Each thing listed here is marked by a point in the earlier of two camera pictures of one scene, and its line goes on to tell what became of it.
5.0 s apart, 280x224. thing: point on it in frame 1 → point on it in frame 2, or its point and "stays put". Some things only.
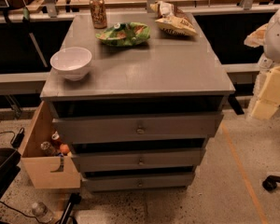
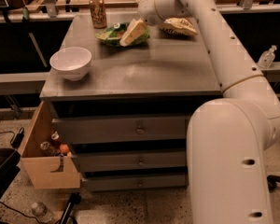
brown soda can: x=98 y=10 stays put
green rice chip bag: x=125 y=34 stays put
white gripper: x=278 y=39 → x=147 y=7
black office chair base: x=270 y=183 stays put
